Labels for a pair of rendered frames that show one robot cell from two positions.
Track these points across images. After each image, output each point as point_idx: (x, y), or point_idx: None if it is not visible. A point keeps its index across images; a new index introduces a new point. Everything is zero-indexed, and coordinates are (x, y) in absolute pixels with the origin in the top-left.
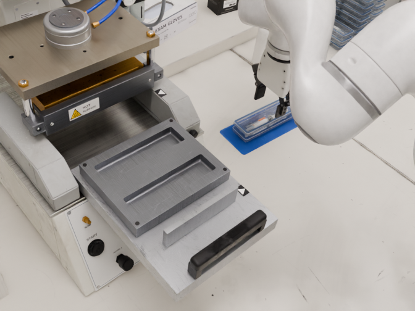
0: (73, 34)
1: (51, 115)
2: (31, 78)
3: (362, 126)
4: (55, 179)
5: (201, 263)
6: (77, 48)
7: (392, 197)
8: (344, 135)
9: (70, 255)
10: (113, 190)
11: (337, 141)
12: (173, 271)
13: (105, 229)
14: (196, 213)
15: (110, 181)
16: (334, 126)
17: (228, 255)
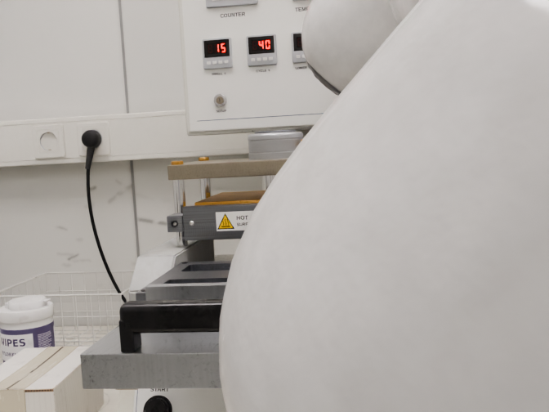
0: (265, 137)
1: (192, 209)
2: (189, 163)
3: (369, 10)
4: (147, 273)
5: (127, 307)
6: (268, 158)
7: None
8: (337, 31)
9: (120, 399)
10: (173, 275)
11: (332, 51)
12: (115, 342)
13: (184, 391)
14: (210, 284)
15: (184, 271)
16: (317, 15)
17: (203, 353)
